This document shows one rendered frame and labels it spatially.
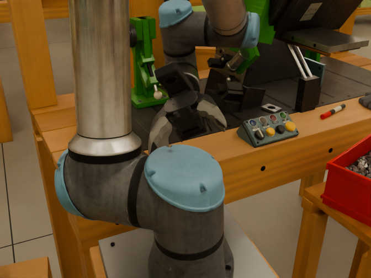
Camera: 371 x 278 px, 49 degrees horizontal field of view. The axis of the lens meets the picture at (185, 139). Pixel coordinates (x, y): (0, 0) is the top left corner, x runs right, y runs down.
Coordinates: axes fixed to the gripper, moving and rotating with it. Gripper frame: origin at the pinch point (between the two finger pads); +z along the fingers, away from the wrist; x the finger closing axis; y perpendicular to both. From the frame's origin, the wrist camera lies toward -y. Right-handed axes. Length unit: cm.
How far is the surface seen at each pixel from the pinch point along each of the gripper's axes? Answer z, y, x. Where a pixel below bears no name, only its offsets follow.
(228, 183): -18.1, 33.2, 0.6
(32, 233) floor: -81, 85, 119
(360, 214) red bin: -3, 42, -27
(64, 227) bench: -49, 58, 75
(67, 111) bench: -56, 15, 46
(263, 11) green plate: -56, 10, -24
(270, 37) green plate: -58, 19, -24
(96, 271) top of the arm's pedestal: 12.4, 12.3, 24.6
